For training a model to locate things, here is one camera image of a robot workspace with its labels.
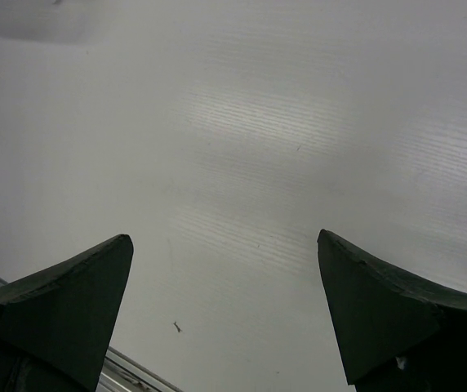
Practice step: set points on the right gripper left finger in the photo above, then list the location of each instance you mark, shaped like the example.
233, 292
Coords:
56, 324

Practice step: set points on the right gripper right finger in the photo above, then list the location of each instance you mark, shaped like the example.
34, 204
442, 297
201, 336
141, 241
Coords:
395, 330

